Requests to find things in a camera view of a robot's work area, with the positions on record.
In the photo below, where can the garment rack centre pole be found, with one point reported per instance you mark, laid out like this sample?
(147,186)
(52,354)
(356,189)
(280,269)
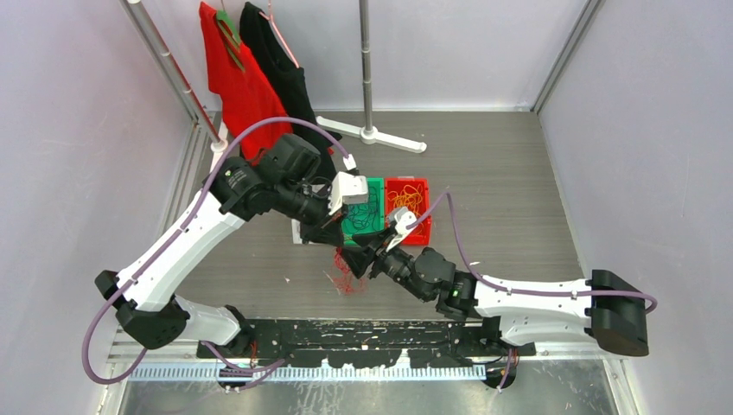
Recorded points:
(369,133)

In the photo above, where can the green clothes hanger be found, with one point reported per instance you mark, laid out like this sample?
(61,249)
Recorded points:
(230,37)

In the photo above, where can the pink clothes hanger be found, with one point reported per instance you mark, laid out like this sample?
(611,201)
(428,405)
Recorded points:
(283,43)

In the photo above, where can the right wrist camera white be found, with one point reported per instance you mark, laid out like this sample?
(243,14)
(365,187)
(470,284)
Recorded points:
(401,222)

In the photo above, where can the green plastic bin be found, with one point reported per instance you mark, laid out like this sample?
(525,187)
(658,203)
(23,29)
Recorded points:
(366,217)

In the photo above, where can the white plastic bin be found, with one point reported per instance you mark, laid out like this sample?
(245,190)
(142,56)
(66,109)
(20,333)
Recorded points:
(296,232)

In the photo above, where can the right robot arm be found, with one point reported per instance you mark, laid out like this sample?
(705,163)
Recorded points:
(604,309)

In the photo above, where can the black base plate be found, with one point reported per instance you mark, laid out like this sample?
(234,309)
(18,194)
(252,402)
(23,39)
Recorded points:
(309,343)

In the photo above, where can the red plastic bin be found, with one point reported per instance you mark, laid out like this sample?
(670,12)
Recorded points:
(413,193)

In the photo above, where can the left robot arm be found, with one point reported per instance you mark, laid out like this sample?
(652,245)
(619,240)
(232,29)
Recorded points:
(143,294)

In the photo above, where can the black t-shirt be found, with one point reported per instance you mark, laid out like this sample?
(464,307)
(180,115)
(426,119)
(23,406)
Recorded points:
(287,81)

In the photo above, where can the aluminium rail frame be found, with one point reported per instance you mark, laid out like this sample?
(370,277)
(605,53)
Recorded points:
(186,360)

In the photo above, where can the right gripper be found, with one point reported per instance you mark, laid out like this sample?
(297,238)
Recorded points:
(360,258)

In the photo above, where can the red t-shirt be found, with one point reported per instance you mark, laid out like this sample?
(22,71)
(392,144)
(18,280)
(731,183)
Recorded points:
(246,98)

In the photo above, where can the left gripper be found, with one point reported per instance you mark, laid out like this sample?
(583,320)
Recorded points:
(327,229)

